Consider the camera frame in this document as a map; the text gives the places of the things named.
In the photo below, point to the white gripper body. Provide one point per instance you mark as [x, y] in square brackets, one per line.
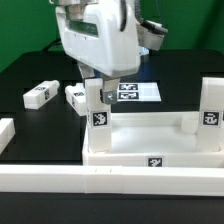
[100, 33]

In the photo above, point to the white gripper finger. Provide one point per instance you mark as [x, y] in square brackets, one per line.
[86, 71]
[109, 89]

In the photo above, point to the white desk top tray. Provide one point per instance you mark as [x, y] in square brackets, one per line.
[161, 139]

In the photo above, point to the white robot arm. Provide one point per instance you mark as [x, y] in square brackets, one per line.
[150, 34]

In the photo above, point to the white left obstacle block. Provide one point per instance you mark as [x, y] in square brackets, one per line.
[7, 132]

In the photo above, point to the white front obstacle bar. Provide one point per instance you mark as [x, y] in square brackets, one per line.
[112, 180]

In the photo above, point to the white marker base plate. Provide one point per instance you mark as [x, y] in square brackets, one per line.
[138, 92]

